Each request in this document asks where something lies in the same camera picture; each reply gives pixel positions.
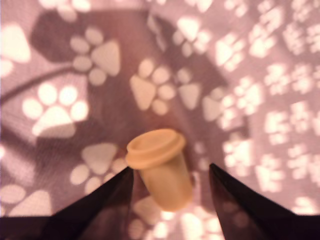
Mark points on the pale cup-shaped coffee capsule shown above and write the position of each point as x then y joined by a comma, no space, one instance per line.
165,180

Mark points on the grey paw print cloth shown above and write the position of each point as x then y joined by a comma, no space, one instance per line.
175,62

